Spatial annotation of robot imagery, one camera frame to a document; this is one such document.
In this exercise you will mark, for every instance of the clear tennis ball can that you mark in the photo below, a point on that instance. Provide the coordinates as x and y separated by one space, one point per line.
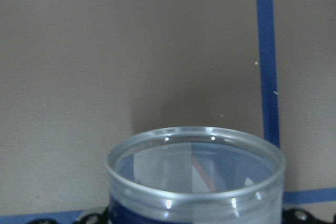
195 175

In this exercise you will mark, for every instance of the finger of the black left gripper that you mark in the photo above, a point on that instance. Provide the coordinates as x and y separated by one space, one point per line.
92 216
300 216

